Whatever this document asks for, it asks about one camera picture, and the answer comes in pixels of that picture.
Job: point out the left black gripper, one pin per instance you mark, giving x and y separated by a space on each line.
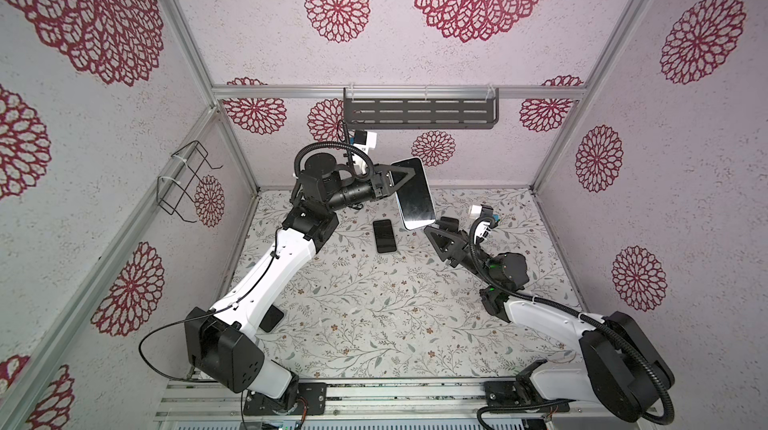
380 183

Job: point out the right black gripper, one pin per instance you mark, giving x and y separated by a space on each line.
462 254

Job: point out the black smartphone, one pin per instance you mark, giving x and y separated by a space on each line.
414 199

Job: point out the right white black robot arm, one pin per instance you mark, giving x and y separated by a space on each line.
618 367

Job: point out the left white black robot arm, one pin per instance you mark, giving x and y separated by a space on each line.
221 341

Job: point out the black phone centre left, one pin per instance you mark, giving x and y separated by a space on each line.
384 236

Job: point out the black phone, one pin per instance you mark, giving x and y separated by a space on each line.
384 236
271 319

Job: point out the black phone bottom left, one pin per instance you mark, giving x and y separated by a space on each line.
271 319

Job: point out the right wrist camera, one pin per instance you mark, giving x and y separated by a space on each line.
483 214

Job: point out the grey slotted wall shelf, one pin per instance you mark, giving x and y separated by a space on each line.
424 113

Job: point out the black wire wall basket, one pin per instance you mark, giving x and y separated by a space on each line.
193 193

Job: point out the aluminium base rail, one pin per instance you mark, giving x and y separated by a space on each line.
346 399

